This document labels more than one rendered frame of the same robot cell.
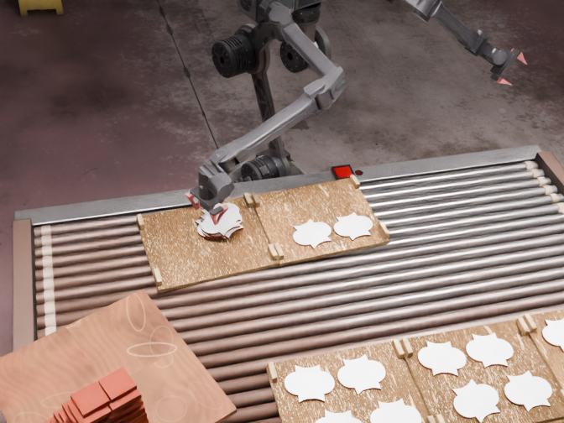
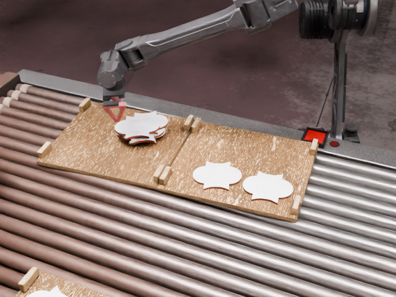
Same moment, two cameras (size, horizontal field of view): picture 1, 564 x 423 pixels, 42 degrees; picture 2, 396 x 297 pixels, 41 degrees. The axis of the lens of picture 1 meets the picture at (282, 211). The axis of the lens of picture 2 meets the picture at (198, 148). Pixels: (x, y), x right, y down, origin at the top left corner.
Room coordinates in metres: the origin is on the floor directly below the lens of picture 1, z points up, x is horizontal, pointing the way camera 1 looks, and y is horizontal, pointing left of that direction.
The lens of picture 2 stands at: (0.92, -0.88, 1.99)
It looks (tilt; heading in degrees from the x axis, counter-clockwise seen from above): 38 degrees down; 43
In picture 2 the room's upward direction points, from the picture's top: 2 degrees counter-clockwise
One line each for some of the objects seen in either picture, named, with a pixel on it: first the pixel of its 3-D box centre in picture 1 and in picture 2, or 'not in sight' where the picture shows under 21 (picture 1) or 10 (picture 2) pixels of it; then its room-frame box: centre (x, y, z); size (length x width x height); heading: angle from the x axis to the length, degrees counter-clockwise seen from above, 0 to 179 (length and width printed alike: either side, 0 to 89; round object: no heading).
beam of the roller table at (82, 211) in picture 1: (299, 187); (262, 136); (2.13, -0.06, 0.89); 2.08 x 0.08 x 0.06; 108
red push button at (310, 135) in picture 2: (343, 173); (314, 138); (2.19, -0.22, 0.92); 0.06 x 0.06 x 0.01; 18
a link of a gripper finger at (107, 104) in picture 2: (213, 211); (115, 106); (1.74, 0.22, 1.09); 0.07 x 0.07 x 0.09; 48
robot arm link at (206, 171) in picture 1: (208, 176); (111, 63); (1.77, 0.24, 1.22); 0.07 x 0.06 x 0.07; 41
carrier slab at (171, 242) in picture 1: (206, 241); (119, 141); (1.76, 0.25, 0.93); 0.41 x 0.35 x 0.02; 113
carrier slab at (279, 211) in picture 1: (318, 219); (241, 166); (1.92, -0.13, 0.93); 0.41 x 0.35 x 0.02; 112
